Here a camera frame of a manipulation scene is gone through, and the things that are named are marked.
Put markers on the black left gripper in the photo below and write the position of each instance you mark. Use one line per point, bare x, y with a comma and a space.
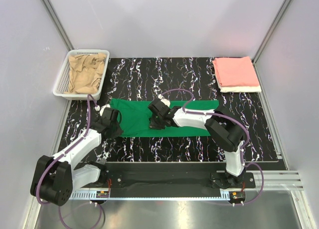
115, 130

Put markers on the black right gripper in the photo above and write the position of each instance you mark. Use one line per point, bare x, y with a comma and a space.
156, 122

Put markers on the green t shirt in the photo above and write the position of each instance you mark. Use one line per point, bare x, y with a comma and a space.
136, 118

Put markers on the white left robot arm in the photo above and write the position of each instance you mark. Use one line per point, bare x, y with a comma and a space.
56, 177

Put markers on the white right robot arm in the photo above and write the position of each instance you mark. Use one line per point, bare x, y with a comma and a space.
228, 133

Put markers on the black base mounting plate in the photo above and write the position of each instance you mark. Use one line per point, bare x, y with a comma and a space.
167, 175

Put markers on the beige crumpled t shirt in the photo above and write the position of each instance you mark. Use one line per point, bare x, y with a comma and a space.
85, 73

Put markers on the white plastic basket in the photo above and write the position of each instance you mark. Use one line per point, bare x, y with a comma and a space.
62, 81

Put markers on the folded pink t shirt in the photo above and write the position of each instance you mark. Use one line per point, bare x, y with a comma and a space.
233, 72

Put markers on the folded cream t shirt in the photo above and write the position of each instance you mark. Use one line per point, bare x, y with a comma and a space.
241, 88

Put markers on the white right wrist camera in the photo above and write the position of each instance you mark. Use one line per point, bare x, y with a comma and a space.
164, 100

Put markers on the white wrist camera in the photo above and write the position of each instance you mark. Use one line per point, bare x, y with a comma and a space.
100, 109
164, 100

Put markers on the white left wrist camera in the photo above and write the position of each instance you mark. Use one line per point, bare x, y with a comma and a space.
100, 109

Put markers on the white slotted cable duct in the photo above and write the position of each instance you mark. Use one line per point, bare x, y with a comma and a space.
157, 194

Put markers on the left aluminium frame post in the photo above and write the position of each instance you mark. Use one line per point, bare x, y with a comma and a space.
57, 23

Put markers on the aluminium frame post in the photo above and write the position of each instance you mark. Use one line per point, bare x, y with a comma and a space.
57, 23
279, 16

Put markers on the right aluminium frame post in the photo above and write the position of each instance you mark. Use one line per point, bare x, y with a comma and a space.
279, 16

